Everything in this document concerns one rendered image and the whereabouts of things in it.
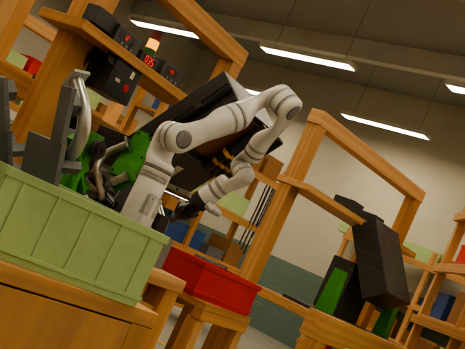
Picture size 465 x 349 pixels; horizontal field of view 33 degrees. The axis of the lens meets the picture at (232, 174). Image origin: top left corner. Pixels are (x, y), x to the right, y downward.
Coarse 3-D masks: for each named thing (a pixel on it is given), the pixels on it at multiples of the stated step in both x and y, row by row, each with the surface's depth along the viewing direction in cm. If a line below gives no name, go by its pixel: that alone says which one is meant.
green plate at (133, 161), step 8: (136, 136) 310; (144, 136) 309; (152, 136) 308; (136, 144) 308; (144, 144) 307; (128, 152) 308; (136, 152) 306; (144, 152) 305; (120, 160) 307; (128, 160) 305; (136, 160) 304; (144, 160) 303; (112, 168) 306; (120, 168) 305; (128, 168) 303; (136, 168) 302
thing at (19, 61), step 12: (12, 60) 1027; (24, 60) 1040; (36, 60) 1053; (24, 72) 1034; (36, 72) 1058; (96, 96) 1136; (12, 108) 1035; (96, 108) 1150; (120, 120) 1182; (132, 132) 1192
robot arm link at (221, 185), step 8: (240, 168) 274; (248, 168) 274; (224, 176) 278; (240, 176) 273; (248, 176) 273; (216, 184) 277; (224, 184) 276; (232, 184) 275; (240, 184) 275; (248, 184) 277; (216, 192) 277; (224, 192) 277
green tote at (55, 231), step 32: (0, 192) 149; (32, 192) 153; (64, 192) 157; (0, 224) 150; (32, 224) 154; (64, 224) 159; (96, 224) 163; (128, 224) 167; (0, 256) 152; (32, 256) 155; (64, 256) 160; (96, 256) 164; (128, 256) 169; (96, 288) 166; (128, 288) 170
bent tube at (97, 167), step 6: (126, 138) 306; (120, 144) 306; (126, 144) 305; (108, 150) 307; (114, 150) 307; (120, 150) 307; (102, 156) 307; (108, 156) 308; (96, 162) 306; (102, 162) 307; (96, 168) 304; (96, 174) 302; (96, 180) 301; (102, 180) 302; (96, 186) 300; (102, 186) 299; (102, 192) 297; (102, 198) 295
